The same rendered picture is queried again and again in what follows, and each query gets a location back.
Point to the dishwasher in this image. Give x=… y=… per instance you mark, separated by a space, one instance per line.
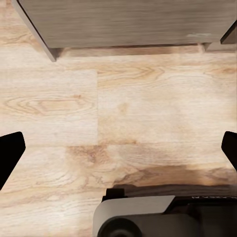
x=87 y=23

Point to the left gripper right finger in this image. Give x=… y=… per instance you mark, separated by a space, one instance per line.
x=229 y=147

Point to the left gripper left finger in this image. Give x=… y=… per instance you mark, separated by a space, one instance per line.
x=12 y=147

